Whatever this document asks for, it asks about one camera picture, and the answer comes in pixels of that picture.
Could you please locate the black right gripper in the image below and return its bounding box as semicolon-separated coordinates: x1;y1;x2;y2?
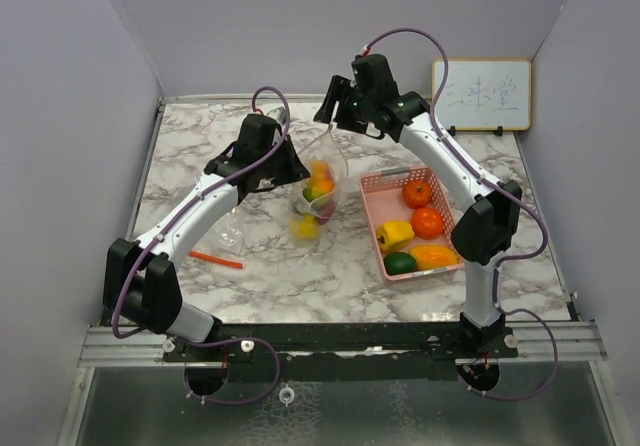
313;76;374;135

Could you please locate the peach toy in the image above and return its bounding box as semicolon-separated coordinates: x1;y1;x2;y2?
311;160;333;180

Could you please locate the clear polka dot zip bag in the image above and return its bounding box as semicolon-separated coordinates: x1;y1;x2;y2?
288;125;348;246

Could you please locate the yellow pear toy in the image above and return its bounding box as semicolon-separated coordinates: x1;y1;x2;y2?
289;214;321;240

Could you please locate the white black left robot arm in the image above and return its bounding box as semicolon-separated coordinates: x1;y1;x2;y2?
103;107;309;361

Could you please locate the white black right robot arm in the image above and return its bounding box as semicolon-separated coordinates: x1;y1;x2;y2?
314;53;522;357

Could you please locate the clear bag with orange zipper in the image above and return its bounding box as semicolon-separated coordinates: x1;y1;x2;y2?
189;207;244;270

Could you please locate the orange mango toy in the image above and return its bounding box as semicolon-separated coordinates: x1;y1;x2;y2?
314;179;334;196

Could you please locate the pink plastic basket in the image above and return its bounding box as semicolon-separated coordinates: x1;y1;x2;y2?
360;166;464;283

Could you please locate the yellow bell pepper toy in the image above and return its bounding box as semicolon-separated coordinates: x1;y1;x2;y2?
375;221;415;254

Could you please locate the orange pumpkin toy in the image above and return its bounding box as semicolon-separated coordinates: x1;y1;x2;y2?
401;180;433;209

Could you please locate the small whiteboard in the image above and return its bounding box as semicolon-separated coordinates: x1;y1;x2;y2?
432;58;532;132

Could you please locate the green lime toy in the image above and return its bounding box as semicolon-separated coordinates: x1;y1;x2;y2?
383;251;417;276

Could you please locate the orange tomato toy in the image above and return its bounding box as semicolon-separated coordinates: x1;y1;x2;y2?
411;207;445;239

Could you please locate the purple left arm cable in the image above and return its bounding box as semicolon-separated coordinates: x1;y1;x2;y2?
110;85;291;340

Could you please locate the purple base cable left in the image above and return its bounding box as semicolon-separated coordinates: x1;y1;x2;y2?
182;338;282;407

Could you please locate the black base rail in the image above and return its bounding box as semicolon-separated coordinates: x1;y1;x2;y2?
163;319;518;383

